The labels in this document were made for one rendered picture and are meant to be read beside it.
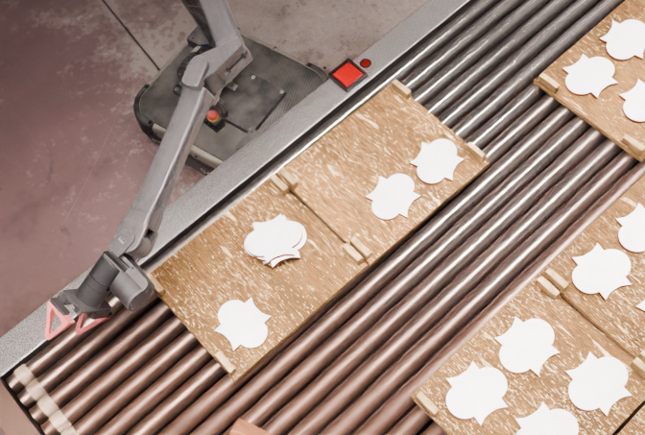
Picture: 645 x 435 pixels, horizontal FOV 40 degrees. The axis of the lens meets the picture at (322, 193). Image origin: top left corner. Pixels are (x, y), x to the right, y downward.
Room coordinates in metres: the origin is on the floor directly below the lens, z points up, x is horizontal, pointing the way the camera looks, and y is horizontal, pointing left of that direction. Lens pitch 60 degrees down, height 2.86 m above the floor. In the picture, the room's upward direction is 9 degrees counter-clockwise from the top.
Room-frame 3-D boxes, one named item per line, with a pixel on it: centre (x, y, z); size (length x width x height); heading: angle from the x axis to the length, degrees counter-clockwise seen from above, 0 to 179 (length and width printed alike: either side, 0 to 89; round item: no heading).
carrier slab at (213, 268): (0.92, 0.19, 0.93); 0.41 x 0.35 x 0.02; 124
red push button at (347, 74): (1.46, -0.12, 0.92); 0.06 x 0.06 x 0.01; 35
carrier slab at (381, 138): (1.15, -0.16, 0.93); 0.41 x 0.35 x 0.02; 123
